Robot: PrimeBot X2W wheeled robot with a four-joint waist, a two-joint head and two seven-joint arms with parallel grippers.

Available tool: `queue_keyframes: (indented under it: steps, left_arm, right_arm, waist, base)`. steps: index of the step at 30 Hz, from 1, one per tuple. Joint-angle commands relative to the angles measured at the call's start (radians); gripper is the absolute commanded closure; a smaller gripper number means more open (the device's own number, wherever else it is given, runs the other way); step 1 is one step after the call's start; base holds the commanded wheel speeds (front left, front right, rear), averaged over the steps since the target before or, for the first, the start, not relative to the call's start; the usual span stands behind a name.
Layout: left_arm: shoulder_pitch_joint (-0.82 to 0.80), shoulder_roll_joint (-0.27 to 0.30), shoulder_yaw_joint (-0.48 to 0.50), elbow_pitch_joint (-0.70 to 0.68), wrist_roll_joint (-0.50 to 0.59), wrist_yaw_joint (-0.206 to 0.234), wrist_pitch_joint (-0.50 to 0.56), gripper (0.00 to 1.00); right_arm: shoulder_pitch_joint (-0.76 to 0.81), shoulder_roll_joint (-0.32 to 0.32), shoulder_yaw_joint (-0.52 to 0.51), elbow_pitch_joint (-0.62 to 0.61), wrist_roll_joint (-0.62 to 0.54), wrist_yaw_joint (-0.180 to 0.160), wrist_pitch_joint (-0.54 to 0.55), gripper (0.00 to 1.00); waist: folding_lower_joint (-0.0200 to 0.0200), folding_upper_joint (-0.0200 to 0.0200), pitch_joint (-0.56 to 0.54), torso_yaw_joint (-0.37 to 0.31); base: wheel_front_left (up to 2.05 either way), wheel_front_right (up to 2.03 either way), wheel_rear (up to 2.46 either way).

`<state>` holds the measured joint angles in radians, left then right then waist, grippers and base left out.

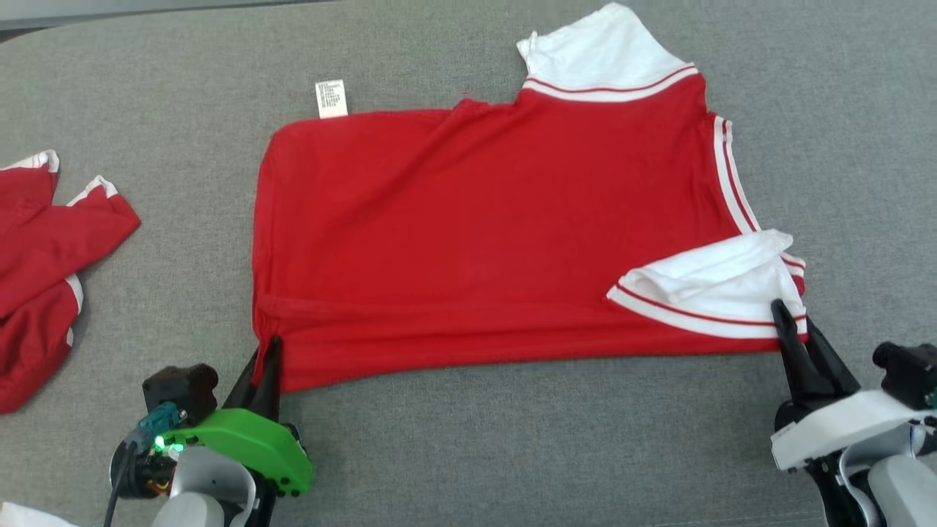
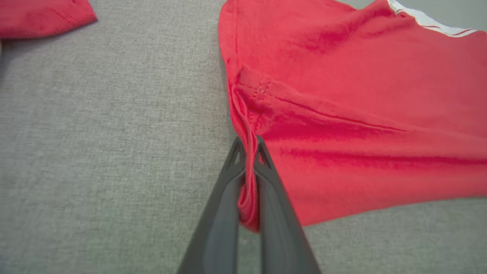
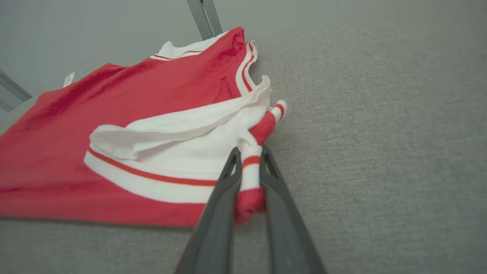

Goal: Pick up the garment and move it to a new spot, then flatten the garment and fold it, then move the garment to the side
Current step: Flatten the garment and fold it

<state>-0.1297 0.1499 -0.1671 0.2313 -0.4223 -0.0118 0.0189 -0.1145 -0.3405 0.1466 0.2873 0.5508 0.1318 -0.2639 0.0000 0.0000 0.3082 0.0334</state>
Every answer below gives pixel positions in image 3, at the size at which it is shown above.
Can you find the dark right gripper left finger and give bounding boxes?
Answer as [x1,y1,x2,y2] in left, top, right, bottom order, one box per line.
[175,148,243,274]

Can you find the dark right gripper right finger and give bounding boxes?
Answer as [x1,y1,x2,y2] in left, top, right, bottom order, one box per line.
[260,147,328,274]

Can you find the red basketball jersey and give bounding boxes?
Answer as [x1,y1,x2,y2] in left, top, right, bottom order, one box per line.
[0,27,287,228]

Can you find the grey partition post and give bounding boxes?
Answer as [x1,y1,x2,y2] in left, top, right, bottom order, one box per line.
[186,0,223,41]

